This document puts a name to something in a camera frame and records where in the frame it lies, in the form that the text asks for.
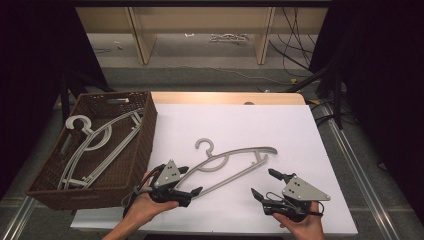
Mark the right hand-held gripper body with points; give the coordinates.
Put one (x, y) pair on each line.
(300, 190)

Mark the beige wooden shelf unit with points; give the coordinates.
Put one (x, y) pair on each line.
(146, 43)

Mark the metal floor rail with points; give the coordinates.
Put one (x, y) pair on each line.
(20, 218)
(363, 180)

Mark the white table mat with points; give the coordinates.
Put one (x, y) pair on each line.
(233, 123)

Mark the brown wicker basket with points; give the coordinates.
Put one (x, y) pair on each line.
(120, 180)

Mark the person's right hand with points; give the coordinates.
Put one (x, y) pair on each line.
(305, 230)

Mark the person's left hand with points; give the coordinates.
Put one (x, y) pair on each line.
(143, 208)

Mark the black metal stand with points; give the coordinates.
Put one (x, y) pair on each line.
(336, 100)
(65, 96)

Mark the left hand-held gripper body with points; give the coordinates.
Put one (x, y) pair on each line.
(168, 176)

